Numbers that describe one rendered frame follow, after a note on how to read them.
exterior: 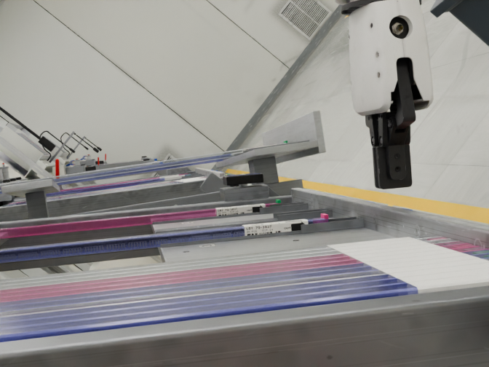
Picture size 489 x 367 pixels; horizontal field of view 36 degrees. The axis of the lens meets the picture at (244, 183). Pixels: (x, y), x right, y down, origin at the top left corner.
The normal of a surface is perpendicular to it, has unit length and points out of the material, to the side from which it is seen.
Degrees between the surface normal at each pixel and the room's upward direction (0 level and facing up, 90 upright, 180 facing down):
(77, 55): 90
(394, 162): 90
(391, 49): 80
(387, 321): 90
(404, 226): 43
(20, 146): 90
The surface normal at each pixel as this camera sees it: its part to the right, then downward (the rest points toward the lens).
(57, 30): 0.15, 0.04
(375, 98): -0.96, 0.23
